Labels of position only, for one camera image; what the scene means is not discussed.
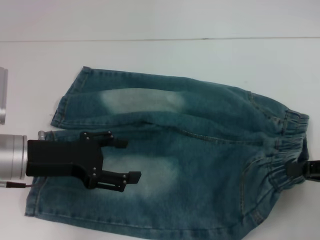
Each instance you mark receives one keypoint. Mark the small silver connector plug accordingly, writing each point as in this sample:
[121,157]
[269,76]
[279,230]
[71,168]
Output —
[41,135]

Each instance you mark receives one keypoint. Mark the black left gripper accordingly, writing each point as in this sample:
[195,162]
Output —
[62,157]

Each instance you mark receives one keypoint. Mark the blue denim shorts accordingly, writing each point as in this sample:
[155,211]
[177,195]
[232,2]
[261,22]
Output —
[190,150]

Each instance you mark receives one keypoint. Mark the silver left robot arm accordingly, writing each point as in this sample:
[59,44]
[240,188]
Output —
[12,157]

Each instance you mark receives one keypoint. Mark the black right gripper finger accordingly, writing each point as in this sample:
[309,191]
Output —
[296,168]

